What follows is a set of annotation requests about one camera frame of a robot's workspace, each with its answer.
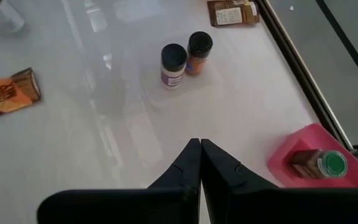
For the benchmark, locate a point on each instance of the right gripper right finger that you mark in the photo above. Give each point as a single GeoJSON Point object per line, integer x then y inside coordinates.
{"type": "Point", "coordinates": [291, 208]}

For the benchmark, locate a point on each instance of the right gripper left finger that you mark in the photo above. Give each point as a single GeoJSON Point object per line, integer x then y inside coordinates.
{"type": "Point", "coordinates": [129, 208]}

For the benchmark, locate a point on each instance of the purple label jar black lid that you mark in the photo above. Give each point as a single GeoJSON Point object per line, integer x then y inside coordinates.
{"type": "Point", "coordinates": [172, 71]}

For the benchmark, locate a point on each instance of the orange label jar black lid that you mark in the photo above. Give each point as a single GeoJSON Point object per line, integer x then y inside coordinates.
{"type": "Point", "coordinates": [197, 59]}

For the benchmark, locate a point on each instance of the pink plastic bin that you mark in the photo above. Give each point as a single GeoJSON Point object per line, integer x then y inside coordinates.
{"type": "Point", "coordinates": [284, 168]}

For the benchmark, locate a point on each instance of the green lid herb jar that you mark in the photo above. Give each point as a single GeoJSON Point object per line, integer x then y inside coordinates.
{"type": "Point", "coordinates": [319, 163]}

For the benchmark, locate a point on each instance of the frosted white plastic bin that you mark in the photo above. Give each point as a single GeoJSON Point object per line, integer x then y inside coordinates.
{"type": "Point", "coordinates": [197, 87]}

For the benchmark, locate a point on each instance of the orange taco mix packet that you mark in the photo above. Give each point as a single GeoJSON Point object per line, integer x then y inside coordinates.
{"type": "Point", "coordinates": [9, 95]}

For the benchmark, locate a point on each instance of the brown spice packet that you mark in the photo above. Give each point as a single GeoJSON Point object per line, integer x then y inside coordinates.
{"type": "Point", "coordinates": [228, 14]}

